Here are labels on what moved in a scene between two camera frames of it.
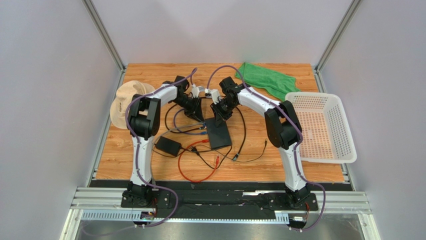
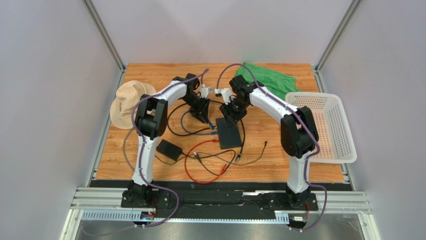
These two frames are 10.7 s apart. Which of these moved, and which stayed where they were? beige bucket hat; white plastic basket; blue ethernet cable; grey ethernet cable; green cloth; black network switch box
Moved: grey ethernet cable; blue ethernet cable; black network switch box
Stayed: green cloth; white plastic basket; beige bucket hat
